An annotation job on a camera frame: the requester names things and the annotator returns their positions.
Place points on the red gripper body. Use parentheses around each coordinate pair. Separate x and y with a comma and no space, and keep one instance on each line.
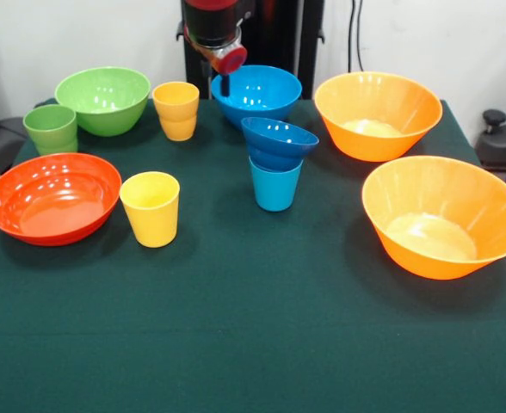
(231,60)

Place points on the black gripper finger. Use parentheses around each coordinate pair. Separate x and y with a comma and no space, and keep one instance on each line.
(225,85)

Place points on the light blue plastic bowl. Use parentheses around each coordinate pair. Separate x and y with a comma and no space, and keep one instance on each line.
(261,92)

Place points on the dark blue plastic bowl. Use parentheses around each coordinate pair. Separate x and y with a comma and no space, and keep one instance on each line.
(279,142)

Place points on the light blue plastic cup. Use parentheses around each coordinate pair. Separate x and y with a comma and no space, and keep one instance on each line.
(274,191)

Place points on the orange plastic bowl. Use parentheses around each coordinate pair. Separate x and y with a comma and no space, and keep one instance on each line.
(378,103)
(444,202)

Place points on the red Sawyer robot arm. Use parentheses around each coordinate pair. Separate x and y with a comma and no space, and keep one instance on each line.
(212,21)

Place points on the yellow plastic cup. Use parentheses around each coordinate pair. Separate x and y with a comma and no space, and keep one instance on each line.
(152,219)
(175,101)
(179,129)

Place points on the green plastic bowl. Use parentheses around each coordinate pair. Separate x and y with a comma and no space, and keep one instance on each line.
(102,99)

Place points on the green plastic cup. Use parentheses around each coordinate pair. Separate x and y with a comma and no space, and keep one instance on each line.
(51,125)
(57,149)

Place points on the red plastic bowl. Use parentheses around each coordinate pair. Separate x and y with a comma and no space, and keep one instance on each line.
(51,198)

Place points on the dark green tablecloth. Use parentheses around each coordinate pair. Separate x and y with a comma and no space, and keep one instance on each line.
(253,322)

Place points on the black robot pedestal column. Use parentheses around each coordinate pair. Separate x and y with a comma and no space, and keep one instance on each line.
(279,34)

